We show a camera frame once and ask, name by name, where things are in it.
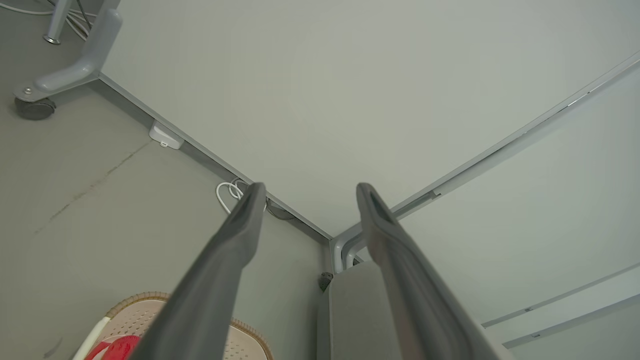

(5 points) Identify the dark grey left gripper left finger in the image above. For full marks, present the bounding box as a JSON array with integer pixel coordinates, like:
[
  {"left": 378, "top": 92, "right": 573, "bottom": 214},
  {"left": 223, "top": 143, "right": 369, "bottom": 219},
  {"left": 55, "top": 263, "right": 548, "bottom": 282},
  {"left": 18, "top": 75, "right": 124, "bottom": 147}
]
[{"left": 129, "top": 182, "right": 267, "bottom": 360}]

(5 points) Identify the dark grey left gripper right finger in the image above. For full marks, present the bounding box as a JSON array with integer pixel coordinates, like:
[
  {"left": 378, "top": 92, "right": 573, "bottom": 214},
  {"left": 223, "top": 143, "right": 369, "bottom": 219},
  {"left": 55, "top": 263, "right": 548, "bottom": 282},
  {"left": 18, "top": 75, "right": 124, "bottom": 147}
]
[{"left": 356, "top": 182, "right": 502, "bottom": 360}]

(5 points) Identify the red cloth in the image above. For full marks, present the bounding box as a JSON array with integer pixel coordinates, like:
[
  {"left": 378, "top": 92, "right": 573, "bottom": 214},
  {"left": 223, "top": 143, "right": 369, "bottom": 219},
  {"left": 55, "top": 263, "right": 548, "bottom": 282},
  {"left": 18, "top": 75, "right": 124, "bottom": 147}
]
[{"left": 83, "top": 334, "right": 142, "bottom": 360}]

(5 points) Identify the beige woven laundry basket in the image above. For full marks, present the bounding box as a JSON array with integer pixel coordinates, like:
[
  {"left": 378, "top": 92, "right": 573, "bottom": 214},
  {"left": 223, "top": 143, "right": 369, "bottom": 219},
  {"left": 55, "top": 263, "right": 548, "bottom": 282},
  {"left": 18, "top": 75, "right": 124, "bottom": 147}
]
[{"left": 74, "top": 291, "right": 274, "bottom": 360}]

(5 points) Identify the white plastic adapter box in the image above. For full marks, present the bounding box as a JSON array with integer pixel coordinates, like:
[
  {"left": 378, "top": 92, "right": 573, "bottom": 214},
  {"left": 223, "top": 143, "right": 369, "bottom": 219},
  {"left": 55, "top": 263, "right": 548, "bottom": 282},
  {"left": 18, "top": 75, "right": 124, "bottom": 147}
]
[{"left": 148, "top": 121, "right": 185, "bottom": 150}]

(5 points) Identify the black caster wheel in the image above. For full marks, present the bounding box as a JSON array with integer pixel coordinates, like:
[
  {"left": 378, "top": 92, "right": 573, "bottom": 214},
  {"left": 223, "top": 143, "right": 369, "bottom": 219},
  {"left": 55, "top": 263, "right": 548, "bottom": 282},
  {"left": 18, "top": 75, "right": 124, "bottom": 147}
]
[{"left": 14, "top": 97, "right": 57, "bottom": 121}]

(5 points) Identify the grey metal partition foot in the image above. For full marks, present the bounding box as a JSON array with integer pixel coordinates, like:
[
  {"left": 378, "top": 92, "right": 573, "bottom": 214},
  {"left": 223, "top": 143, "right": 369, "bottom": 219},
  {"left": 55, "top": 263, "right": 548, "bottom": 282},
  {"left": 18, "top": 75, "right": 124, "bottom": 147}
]
[{"left": 14, "top": 7, "right": 124, "bottom": 103}]

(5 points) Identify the silver metal leg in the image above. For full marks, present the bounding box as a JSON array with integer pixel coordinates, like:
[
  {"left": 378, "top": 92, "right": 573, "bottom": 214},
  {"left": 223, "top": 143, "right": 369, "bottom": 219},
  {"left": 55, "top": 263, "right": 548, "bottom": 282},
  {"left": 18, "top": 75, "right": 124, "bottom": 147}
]
[{"left": 42, "top": 0, "right": 76, "bottom": 45}]

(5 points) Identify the white coiled cable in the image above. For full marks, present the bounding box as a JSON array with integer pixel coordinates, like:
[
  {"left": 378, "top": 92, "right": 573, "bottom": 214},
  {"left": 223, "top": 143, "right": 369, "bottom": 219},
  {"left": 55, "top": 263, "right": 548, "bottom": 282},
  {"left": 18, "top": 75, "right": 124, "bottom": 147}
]
[{"left": 215, "top": 178, "right": 251, "bottom": 215}]

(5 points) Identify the grey floor cable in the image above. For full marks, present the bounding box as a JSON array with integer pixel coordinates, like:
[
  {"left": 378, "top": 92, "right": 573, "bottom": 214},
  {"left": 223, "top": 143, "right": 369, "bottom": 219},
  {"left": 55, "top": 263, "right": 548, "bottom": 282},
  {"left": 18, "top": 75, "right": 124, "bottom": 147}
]
[{"left": 265, "top": 198, "right": 297, "bottom": 221}]

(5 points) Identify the thin grey partition post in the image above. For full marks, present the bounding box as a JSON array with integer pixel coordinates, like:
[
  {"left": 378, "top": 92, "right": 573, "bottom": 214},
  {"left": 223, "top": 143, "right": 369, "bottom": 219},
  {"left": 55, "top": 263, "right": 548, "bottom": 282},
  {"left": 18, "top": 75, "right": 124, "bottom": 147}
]
[
  {"left": 502, "top": 294, "right": 640, "bottom": 350},
  {"left": 481, "top": 262, "right": 640, "bottom": 329}
]

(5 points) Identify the white cable bundle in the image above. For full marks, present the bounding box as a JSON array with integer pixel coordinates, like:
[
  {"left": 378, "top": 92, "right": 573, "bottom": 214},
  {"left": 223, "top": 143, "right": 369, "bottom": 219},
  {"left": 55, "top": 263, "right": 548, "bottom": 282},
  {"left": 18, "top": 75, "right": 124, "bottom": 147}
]
[{"left": 0, "top": 0, "right": 97, "bottom": 42}]

